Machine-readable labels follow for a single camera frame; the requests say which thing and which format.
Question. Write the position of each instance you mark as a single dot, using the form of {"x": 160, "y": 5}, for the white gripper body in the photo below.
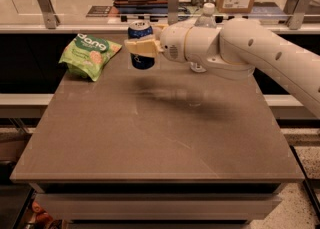
{"x": 172, "y": 42}

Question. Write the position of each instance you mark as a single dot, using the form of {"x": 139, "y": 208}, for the blue pepsi can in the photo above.
{"x": 136, "y": 30}

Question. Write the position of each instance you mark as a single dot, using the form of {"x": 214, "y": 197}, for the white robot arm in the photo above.
{"x": 234, "y": 51}

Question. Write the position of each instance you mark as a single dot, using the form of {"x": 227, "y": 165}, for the green rice chip bag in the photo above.
{"x": 87, "y": 55}

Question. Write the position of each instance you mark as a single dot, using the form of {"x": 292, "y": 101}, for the clear plastic water bottle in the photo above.
{"x": 205, "y": 20}

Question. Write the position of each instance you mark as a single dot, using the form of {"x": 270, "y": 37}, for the grey table drawer front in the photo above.
{"x": 170, "y": 207}

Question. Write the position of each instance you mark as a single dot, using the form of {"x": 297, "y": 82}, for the middle metal glass bracket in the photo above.
{"x": 173, "y": 6}

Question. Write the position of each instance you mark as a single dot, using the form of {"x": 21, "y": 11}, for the metal glass bracket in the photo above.
{"x": 173, "y": 6}
{"x": 51, "y": 19}
{"x": 297, "y": 16}

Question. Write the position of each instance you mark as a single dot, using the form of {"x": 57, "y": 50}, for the left metal glass bracket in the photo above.
{"x": 51, "y": 19}

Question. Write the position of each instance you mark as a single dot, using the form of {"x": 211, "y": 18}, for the right metal glass bracket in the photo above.
{"x": 297, "y": 16}

